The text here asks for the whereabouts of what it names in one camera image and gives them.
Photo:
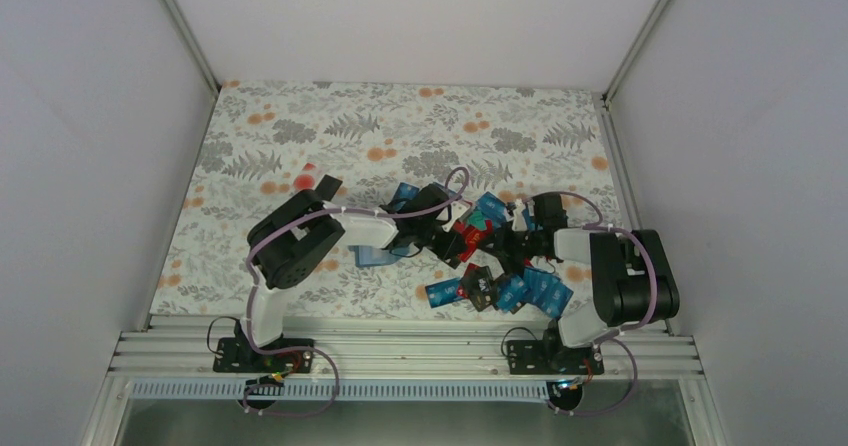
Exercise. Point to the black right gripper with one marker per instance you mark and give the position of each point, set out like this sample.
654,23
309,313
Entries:
501,248

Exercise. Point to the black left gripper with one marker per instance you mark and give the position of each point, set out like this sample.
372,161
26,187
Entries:
448,249

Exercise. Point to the teal leather card holder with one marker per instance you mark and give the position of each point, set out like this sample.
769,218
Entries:
367,257

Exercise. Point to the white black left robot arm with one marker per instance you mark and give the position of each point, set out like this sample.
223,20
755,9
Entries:
288,245

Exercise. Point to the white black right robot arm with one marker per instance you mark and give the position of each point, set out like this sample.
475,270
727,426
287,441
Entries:
594,281

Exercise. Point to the blue card near holder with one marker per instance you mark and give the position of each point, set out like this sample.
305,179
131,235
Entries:
403,193

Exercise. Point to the red VIP card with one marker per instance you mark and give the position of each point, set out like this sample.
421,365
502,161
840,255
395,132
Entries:
472,237

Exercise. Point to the teal green card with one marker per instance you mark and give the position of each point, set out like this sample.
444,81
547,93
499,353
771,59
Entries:
477,220

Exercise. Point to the blue card pile front right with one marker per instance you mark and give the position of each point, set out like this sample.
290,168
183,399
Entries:
544,290

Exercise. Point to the blue card front left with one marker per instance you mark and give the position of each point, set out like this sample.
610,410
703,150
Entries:
443,293

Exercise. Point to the black card near left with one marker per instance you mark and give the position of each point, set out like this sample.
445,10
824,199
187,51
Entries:
328,187

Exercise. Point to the white card with red circle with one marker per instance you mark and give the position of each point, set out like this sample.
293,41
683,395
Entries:
308,177

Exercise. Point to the floral patterned table mat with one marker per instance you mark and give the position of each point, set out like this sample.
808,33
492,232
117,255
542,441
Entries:
265,136

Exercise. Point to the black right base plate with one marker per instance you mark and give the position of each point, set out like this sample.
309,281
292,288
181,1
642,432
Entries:
536,358

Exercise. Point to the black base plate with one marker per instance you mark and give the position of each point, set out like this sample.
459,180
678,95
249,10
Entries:
236,356
536,358

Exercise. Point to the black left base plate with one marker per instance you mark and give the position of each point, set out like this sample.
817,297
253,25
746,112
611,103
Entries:
236,356

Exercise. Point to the aluminium rail frame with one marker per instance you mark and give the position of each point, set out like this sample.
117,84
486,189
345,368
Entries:
178,346

